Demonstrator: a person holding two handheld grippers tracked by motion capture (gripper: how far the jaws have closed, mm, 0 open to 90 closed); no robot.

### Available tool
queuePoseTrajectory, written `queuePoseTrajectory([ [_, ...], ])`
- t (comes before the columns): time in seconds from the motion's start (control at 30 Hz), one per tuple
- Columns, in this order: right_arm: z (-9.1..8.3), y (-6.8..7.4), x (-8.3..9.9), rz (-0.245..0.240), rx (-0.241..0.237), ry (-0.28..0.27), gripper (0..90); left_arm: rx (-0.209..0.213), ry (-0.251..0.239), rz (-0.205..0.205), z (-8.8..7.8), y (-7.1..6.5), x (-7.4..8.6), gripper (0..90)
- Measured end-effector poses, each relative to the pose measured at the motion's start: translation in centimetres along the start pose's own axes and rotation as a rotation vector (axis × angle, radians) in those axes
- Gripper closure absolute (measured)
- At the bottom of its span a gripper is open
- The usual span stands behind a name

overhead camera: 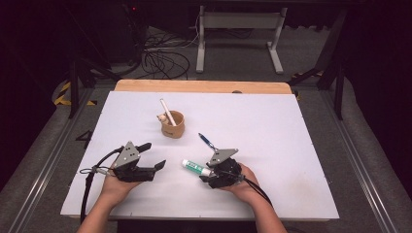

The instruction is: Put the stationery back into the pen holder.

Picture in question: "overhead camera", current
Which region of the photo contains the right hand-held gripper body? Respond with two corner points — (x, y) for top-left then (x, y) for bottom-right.
(207, 149), (244, 189)

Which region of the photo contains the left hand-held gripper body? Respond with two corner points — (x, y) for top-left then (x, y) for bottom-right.
(113, 141), (155, 183)

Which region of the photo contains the green and white tube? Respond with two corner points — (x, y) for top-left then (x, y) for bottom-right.
(181, 158), (213, 178)

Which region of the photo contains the blue pen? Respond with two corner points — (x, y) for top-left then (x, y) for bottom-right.
(197, 132), (220, 153)

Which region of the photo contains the tan pen holder with bear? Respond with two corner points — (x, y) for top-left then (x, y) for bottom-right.
(156, 110), (186, 140)

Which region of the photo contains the white pen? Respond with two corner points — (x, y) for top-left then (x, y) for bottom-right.
(159, 98), (178, 127)

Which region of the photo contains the person's right hand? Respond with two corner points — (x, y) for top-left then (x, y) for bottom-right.
(223, 163), (265, 205)

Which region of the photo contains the person's left hand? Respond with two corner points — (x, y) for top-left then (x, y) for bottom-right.
(102, 168), (142, 203)

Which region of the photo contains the white table mat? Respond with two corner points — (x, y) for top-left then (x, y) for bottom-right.
(60, 90), (340, 220)

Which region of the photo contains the black metal stand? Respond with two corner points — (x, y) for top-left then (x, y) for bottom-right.
(66, 57), (121, 119)
(288, 9), (346, 121)

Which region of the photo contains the black computer tower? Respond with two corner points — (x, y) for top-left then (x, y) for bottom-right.
(106, 0), (148, 66)

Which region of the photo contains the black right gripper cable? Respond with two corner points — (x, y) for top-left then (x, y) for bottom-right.
(242, 176), (274, 208)

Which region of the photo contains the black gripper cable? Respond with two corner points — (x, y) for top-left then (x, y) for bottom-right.
(242, 176), (274, 208)
(79, 146), (125, 224)

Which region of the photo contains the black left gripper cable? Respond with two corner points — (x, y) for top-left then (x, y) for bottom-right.
(79, 146), (125, 224)

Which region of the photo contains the aluminium floor rail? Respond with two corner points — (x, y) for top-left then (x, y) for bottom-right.
(322, 90), (397, 233)
(6, 87), (95, 233)

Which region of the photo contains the bundle of black floor cables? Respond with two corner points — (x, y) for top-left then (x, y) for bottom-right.
(141, 28), (192, 81)

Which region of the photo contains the white cable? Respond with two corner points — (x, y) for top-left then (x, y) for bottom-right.
(189, 14), (201, 48)

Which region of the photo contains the white metal frame desk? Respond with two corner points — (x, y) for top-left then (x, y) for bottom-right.
(195, 4), (289, 75)

